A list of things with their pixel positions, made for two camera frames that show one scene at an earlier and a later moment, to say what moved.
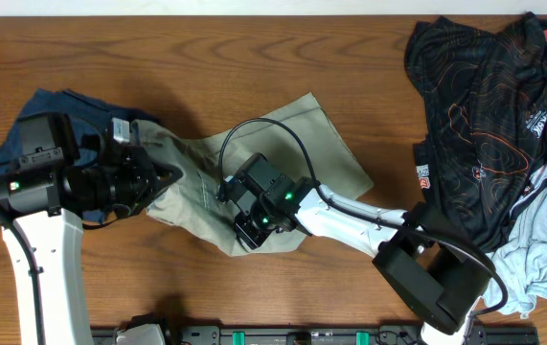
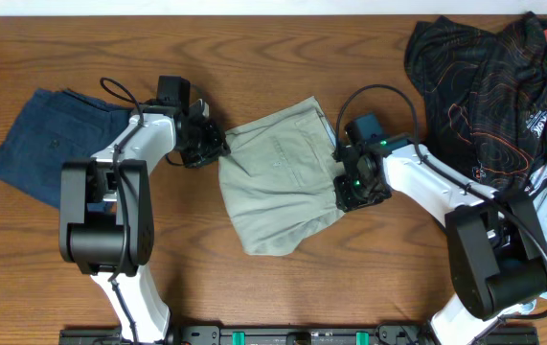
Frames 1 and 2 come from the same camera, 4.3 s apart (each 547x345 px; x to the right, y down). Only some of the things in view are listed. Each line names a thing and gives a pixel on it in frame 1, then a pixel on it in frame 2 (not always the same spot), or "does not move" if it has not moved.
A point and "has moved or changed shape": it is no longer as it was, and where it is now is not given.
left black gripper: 140,165 to 218,145
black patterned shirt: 494,102 does not move
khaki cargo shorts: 297,142 has moved or changed shape
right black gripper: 253,236 to 347,199
